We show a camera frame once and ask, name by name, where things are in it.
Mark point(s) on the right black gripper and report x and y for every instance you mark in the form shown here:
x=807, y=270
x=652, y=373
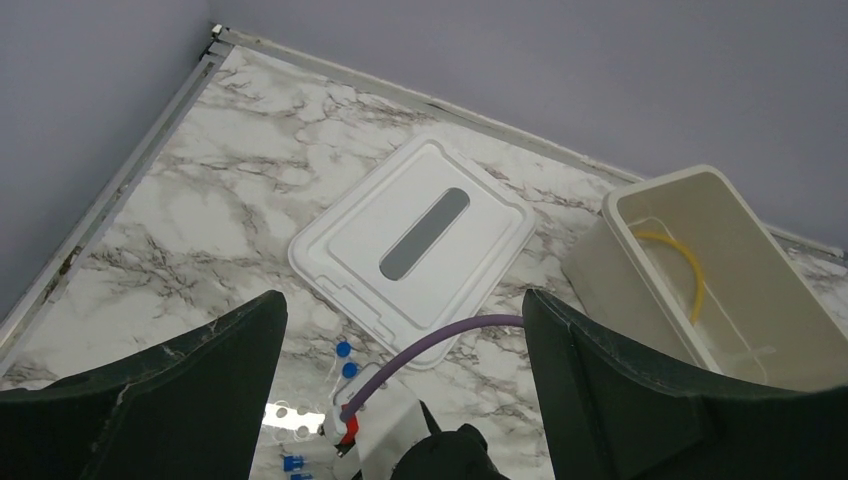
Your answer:
x=452, y=454

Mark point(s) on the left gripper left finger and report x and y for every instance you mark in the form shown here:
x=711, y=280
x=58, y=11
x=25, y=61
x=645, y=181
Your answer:
x=188, y=408

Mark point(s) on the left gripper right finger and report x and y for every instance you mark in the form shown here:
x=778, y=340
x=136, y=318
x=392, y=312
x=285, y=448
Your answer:
x=613, y=408

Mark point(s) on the lone blue capped tube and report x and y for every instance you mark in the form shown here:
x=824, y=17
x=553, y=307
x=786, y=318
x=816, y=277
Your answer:
x=342, y=373

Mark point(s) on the clear test tube rack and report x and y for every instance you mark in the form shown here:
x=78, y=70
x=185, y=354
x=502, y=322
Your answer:
x=285, y=422

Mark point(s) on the beige plastic bin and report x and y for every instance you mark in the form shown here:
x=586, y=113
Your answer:
x=761, y=322

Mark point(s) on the white bin lid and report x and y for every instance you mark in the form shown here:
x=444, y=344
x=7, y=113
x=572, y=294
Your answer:
x=419, y=243

